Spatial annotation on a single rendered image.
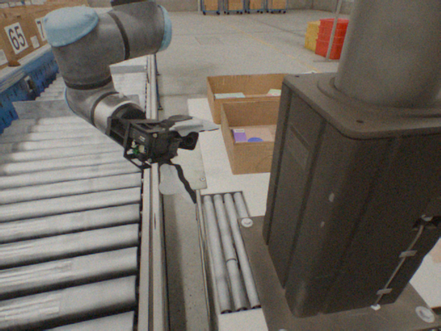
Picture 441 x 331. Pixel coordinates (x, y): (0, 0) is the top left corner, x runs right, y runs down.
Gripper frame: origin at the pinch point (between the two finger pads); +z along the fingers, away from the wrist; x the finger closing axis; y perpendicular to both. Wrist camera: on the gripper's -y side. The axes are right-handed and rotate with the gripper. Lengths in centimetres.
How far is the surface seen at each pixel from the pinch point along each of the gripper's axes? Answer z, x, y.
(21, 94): -112, -26, -14
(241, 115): -22, 0, -46
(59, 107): -84, -21, -16
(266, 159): -0.9, -4.0, -27.9
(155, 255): -2.8, -20.1, 4.7
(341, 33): -129, 97, -512
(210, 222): 0.1, -15.3, -7.1
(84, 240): -16.7, -23.8, 10.8
